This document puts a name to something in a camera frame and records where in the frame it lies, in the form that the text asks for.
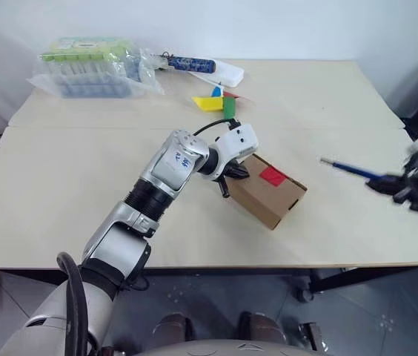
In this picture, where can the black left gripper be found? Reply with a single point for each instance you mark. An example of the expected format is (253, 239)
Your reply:
(234, 168)

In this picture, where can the brown cardboard box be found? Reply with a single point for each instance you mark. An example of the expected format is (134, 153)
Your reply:
(268, 202)

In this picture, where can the blue pen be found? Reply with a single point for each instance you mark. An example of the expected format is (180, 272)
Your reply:
(350, 169)

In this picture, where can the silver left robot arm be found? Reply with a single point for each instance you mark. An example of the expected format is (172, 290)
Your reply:
(168, 167)

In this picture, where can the red tape square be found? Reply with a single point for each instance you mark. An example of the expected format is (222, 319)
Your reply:
(272, 176)

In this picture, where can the coloured paper pinwheel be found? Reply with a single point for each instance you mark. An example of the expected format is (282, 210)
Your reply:
(209, 103)

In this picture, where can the white plastic case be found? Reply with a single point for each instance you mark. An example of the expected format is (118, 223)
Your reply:
(229, 73)

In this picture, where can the blue patterned pouch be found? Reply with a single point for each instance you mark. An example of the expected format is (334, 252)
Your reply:
(190, 64)

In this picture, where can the black table caster wheel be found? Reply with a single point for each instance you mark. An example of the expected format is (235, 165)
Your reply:
(305, 287)

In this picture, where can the dark rounded shape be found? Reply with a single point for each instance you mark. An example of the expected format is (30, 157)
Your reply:
(262, 326)
(173, 330)

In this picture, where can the dark rectangular block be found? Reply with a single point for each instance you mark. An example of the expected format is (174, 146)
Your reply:
(314, 335)

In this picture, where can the clear plastic bag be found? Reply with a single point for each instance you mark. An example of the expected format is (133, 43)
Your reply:
(83, 88)

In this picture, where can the green bottle package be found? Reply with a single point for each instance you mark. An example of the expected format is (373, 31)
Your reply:
(83, 46)

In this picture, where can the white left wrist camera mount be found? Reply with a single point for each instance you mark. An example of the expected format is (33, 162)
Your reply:
(238, 142)

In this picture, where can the black table frame bar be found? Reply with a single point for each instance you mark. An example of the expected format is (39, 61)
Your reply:
(364, 278)

